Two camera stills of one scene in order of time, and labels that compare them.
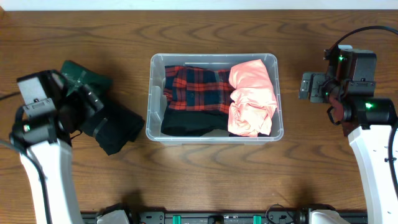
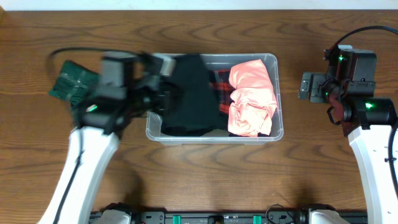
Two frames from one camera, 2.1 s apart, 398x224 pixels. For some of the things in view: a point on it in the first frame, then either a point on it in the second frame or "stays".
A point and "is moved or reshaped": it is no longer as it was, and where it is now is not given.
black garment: (192, 123) stays
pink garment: (253, 101) stays
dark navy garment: (259, 134) stays
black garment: (121, 125) is moved or reshaped
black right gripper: (322, 81) stays
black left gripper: (100, 125) -> (162, 97)
